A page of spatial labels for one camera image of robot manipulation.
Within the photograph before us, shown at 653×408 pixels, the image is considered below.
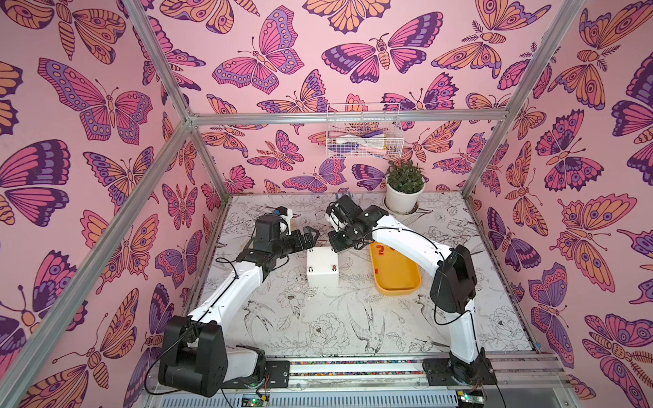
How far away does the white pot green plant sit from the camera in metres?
1.05

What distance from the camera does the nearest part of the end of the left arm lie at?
0.75 m

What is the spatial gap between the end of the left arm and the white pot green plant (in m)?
0.47
